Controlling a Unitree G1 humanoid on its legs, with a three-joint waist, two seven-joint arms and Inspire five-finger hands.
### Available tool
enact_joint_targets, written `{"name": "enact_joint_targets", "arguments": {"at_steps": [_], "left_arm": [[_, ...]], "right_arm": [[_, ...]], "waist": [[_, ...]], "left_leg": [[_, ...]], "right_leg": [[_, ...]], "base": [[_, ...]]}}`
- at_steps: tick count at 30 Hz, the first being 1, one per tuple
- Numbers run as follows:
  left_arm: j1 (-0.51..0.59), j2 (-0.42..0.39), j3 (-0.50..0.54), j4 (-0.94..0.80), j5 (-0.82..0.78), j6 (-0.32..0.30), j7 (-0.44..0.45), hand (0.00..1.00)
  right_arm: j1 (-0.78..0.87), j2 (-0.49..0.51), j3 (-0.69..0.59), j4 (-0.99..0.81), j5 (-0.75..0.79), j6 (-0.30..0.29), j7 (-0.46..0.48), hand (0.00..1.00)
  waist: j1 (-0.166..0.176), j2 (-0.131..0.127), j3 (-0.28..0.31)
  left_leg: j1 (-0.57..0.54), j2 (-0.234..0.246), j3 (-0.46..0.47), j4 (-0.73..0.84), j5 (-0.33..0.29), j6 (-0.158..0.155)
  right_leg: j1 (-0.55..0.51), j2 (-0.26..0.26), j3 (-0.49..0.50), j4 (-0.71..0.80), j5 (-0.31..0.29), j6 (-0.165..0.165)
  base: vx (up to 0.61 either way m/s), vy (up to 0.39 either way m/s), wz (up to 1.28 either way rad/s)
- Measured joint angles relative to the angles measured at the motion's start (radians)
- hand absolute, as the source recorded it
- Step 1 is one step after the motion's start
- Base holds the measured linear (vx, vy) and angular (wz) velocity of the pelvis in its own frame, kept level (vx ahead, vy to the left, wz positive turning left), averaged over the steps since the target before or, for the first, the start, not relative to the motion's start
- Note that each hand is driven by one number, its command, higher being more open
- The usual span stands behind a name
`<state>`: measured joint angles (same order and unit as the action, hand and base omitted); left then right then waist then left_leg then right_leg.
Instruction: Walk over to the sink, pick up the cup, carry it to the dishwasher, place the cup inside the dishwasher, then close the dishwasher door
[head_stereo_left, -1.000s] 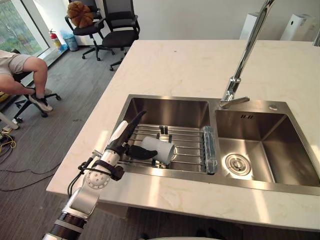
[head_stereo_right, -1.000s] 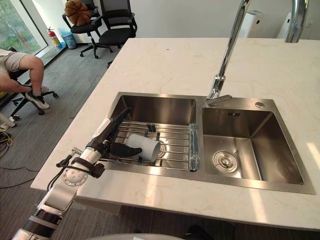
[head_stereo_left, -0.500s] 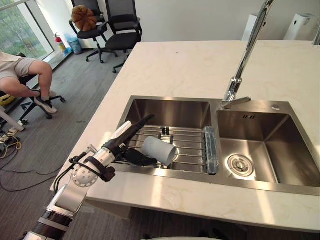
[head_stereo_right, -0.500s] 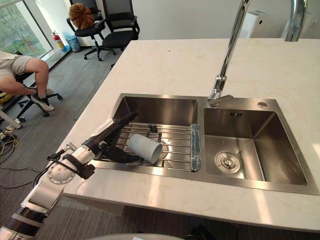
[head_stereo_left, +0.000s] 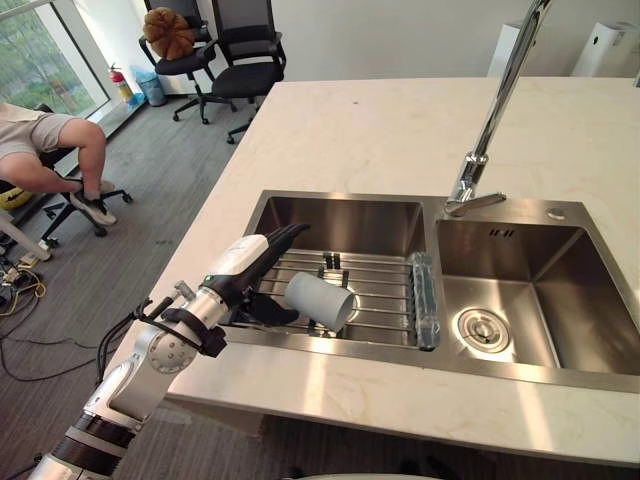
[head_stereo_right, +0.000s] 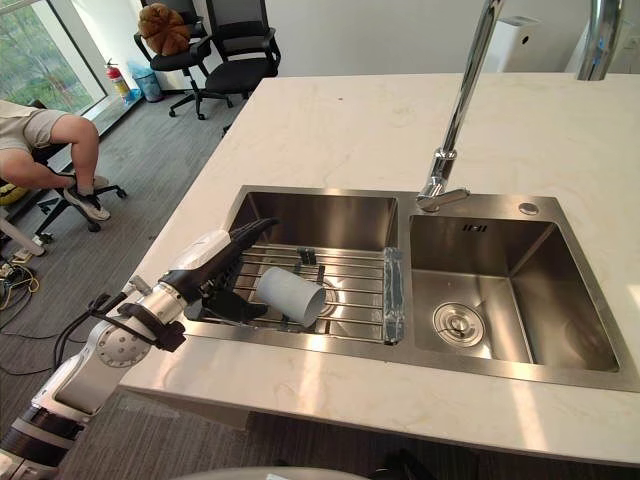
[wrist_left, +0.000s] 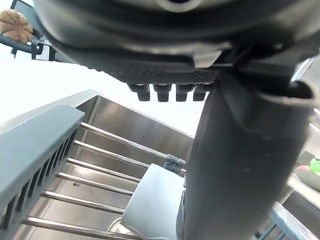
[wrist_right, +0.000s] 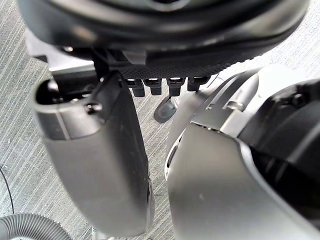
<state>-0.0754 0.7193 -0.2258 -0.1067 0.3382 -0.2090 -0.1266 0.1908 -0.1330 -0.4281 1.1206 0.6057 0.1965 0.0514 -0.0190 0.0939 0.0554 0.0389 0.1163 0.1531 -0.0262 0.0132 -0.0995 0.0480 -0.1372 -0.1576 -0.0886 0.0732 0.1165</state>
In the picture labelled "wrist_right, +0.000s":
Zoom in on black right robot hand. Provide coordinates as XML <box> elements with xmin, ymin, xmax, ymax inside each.
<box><xmin>17</xmin><ymin>0</ymin><xmax>310</xmax><ymax>236</ymax></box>

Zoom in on dark robot foot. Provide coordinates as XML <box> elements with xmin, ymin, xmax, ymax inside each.
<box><xmin>153</xmin><ymin>96</ymin><xmax>181</xmax><ymax>123</ymax></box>

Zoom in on silver robot leg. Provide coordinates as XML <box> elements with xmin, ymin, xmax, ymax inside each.
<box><xmin>163</xmin><ymin>66</ymin><xmax>320</xmax><ymax>240</ymax></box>

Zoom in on thin black cable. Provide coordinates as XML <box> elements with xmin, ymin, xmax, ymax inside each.
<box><xmin>0</xmin><ymin>164</ymin><xmax>15</xmax><ymax>214</ymax></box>

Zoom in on grey corrugated hose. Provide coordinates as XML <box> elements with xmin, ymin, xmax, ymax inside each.
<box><xmin>0</xmin><ymin>212</ymin><xmax>74</xmax><ymax>240</ymax></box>

